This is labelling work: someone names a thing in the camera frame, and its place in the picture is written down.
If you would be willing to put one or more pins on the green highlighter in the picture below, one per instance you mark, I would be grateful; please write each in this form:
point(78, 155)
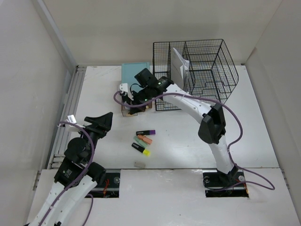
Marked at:
point(140, 142)

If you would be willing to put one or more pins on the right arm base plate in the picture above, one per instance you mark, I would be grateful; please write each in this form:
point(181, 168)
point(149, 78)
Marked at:
point(215, 188)

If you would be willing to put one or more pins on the grey eraser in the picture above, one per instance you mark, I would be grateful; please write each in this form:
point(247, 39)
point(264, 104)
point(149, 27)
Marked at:
point(140, 165)

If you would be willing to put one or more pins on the orange highlighter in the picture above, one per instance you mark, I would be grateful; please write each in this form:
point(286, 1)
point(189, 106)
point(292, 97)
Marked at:
point(145, 139)

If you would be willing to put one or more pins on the teal mini drawer chest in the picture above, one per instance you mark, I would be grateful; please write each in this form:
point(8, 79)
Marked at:
point(128, 73)

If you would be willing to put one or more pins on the aluminium rail frame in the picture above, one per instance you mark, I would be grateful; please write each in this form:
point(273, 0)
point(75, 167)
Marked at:
point(70, 104)

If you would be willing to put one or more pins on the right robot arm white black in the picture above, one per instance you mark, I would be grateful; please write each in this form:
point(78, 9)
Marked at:
point(211, 118)

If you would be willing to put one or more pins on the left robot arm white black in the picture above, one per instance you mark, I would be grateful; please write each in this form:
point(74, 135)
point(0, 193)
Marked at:
point(78, 174)

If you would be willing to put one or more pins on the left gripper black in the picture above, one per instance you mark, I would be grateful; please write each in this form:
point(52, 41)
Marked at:
point(103, 124)

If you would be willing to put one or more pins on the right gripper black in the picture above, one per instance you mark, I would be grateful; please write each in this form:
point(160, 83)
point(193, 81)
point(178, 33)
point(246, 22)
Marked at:
point(136, 105)

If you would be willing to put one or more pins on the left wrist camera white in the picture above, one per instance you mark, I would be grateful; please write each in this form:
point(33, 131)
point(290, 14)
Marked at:
point(72, 125)

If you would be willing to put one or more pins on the purple highlighter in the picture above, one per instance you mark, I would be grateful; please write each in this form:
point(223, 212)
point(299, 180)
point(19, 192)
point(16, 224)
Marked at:
point(146, 132)

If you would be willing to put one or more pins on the black wire mesh organizer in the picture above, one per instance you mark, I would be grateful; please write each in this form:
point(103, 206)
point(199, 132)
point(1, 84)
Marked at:
point(212, 73)

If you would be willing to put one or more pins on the yellow highlighter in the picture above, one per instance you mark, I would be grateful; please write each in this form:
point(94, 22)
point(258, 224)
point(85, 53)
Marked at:
point(141, 149)

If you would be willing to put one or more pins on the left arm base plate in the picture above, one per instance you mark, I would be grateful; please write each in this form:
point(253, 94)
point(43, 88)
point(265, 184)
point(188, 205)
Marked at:
point(109, 188)

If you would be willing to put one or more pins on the white spiral notebook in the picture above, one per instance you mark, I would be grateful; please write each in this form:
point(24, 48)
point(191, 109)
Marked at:
point(179, 69)

